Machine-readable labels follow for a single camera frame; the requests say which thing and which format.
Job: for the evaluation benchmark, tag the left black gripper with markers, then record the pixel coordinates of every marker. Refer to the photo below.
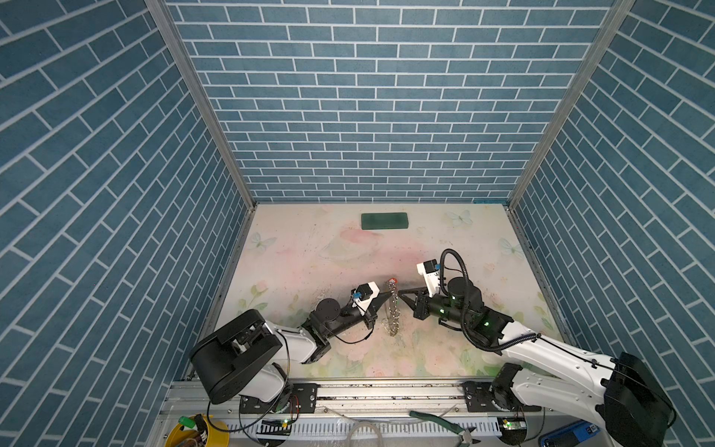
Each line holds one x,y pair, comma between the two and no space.
377,302

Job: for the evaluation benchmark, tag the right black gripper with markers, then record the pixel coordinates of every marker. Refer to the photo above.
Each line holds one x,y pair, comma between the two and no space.
421,304

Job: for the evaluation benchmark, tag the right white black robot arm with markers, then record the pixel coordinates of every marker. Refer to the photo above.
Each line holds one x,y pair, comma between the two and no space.
617,394

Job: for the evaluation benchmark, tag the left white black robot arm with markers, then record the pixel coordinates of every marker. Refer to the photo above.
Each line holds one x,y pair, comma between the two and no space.
250,356

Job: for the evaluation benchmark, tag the dark green sponge block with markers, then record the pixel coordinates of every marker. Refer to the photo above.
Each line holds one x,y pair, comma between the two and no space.
384,221

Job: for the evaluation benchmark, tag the clear plastic tube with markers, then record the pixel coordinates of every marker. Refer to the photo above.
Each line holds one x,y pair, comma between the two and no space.
364,427

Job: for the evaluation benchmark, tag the yellow tape roll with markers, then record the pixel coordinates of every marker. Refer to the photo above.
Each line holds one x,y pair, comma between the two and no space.
198,431

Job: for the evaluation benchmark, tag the blue black device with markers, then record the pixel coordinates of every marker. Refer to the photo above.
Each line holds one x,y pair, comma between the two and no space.
569,436

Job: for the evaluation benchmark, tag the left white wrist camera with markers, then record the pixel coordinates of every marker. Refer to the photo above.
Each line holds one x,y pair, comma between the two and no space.
363,295

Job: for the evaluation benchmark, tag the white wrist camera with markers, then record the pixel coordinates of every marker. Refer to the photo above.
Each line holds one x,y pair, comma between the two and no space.
429,270
363,295

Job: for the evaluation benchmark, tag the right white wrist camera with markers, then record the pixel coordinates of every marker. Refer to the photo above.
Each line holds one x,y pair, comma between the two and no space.
429,270

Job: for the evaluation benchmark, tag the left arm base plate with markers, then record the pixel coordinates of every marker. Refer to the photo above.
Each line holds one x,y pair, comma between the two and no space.
297,397

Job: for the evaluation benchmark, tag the aluminium rail frame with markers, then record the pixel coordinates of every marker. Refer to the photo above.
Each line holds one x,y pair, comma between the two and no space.
385,402

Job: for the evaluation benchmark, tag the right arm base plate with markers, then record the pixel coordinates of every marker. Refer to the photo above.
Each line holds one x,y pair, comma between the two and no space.
482,397

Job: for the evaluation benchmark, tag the green handled pliers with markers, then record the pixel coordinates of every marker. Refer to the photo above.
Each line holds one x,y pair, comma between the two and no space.
465,437

